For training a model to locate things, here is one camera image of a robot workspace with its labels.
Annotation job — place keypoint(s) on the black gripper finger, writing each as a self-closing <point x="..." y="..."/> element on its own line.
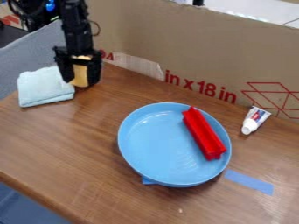
<point x="66" y="68"/>
<point x="94" y="70"/>

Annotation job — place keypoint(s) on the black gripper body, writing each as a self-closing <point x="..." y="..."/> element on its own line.
<point x="71" y="55"/>

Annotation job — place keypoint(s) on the cardboard box wall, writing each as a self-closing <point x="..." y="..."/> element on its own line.
<point x="233" y="58"/>

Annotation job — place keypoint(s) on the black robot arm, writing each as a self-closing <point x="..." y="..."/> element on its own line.
<point x="75" y="26"/>

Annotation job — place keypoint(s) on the red plastic block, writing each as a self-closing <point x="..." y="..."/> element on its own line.
<point x="203" y="134"/>

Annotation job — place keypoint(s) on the blue tape strip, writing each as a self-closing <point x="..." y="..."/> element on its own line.
<point x="250" y="182"/>

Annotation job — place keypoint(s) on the small toothpaste tube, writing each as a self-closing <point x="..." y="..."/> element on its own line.
<point x="255" y="118"/>

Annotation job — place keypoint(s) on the yellow ball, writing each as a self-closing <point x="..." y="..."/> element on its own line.
<point x="80" y="80"/>

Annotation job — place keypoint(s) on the black computer tower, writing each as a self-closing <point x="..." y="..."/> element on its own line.
<point x="36" y="13"/>

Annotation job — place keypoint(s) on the blue plate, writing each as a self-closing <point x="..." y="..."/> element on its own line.
<point x="158" y="147"/>

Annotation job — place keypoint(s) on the light blue folded cloth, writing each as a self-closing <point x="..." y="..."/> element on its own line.
<point x="43" y="87"/>

